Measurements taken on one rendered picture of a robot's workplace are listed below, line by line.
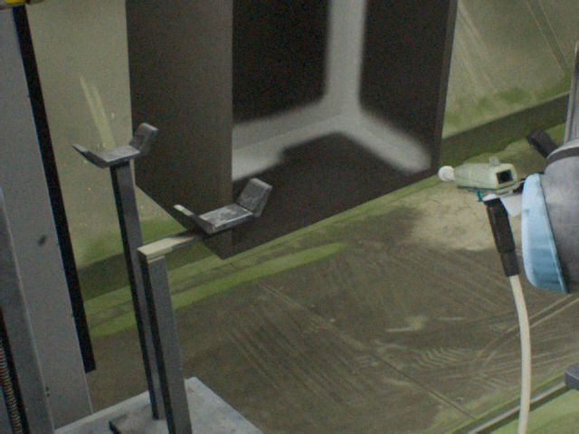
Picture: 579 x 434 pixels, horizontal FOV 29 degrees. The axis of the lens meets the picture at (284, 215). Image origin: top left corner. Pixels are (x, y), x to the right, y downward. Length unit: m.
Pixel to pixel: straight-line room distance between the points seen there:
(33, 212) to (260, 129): 1.27
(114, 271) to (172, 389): 2.16
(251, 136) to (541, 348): 0.85
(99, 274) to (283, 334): 0.57
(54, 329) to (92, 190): 1.58
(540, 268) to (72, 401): 0.67
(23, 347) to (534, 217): 0.70
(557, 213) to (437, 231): 1.89
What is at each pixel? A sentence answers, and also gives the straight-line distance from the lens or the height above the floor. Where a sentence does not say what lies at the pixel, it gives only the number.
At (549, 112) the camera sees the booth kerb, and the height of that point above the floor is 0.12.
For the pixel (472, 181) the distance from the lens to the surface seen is 2.13.
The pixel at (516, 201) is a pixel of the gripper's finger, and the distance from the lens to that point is 2.09.
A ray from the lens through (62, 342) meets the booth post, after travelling 1.55.
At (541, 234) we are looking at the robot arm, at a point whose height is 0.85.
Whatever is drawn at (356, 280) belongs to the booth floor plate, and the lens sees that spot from 3.03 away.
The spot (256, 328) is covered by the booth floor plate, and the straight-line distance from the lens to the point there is 2.85.
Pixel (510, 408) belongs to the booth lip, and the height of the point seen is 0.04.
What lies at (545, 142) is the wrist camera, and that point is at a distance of 2.12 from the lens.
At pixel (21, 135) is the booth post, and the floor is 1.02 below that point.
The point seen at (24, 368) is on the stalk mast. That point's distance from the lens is 0.95.
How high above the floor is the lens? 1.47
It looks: 24 degrees down
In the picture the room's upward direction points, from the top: 6 degrees counter-clockwise
